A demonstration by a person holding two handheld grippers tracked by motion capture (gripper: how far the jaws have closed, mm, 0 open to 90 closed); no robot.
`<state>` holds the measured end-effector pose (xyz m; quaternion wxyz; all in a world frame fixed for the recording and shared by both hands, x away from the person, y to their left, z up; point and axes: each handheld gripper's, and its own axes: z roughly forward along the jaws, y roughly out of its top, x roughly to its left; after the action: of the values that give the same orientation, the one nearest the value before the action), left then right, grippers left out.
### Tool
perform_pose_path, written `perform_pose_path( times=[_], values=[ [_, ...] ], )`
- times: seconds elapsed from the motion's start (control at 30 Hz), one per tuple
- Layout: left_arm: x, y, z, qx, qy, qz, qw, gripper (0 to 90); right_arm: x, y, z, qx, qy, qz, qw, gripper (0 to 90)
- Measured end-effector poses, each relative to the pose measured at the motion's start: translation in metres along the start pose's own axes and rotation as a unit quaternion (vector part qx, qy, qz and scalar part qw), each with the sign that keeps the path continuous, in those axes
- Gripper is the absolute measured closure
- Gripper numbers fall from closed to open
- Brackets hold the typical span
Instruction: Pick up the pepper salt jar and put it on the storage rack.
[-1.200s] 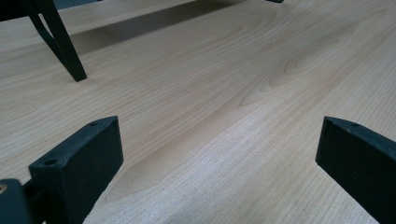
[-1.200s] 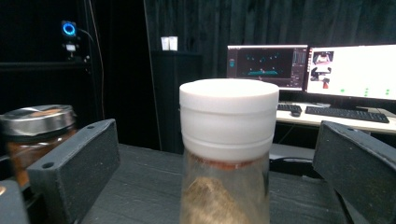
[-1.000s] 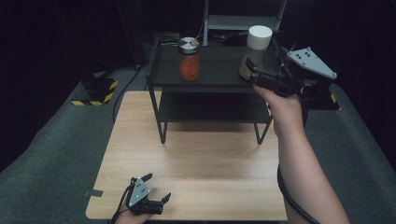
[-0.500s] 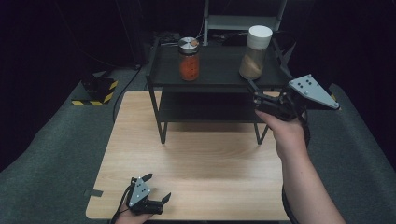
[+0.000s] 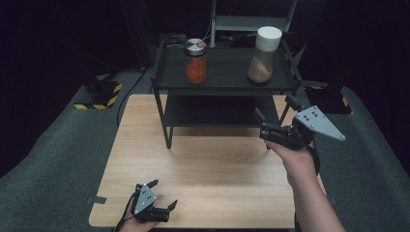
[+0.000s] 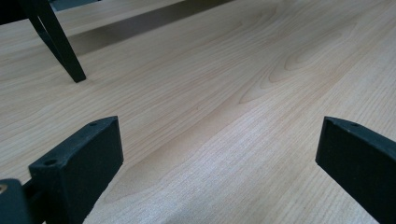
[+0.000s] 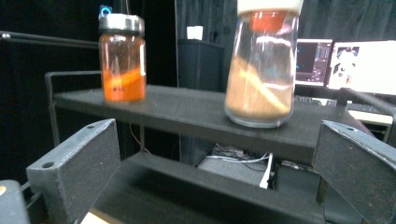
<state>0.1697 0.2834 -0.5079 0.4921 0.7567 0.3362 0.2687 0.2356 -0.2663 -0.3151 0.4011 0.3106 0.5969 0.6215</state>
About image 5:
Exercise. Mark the yellow-black striped stand base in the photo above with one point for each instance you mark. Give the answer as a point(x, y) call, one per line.
point(103, 93)
point(328, 96)

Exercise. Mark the person's left hand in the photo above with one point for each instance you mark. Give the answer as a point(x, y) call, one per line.
point(133, 225)

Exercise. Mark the white metal stand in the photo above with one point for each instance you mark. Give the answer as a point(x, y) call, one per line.
point(245, 23)

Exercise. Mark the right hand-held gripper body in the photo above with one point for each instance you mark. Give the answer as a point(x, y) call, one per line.
point(309, 124)

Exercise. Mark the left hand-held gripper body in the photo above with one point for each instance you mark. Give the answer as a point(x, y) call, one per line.
point(144, 199)

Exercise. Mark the black two-tier metal rack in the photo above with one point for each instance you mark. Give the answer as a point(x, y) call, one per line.
point(225, 93)

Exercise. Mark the silver lid red spice jar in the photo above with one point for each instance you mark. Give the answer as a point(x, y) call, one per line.
point(196, 66)

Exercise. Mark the person's right hand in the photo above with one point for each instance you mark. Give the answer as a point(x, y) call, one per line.
point(296, 161)

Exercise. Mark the grey tape strip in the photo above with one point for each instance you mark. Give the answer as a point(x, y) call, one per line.
point(96, 199)

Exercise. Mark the white lid brown powder jar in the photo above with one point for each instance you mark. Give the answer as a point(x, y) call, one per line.
point(262, 61)

